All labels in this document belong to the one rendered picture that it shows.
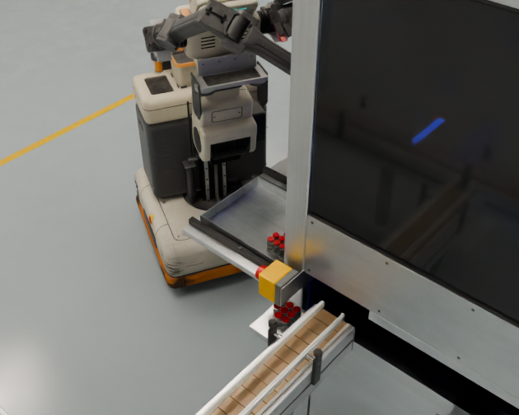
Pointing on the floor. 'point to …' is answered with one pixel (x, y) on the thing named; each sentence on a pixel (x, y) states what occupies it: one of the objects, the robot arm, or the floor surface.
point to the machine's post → (301, 133)
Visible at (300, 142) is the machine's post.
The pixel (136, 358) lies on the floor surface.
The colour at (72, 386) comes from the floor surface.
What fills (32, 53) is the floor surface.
